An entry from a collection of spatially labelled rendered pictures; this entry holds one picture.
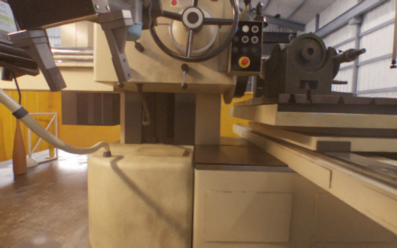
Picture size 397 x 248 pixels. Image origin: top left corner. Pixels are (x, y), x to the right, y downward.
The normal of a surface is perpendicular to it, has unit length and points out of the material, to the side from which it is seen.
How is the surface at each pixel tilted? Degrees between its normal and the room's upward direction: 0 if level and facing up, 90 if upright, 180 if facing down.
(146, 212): 90
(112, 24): 113
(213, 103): 90
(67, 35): 90
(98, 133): 90
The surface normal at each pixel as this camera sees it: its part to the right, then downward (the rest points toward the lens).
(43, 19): -0.10, 0.46
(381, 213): -1.00, -0.03
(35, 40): 0.98, -0.09
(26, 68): 0.92, -0.29
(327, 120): 0.00, 0.07
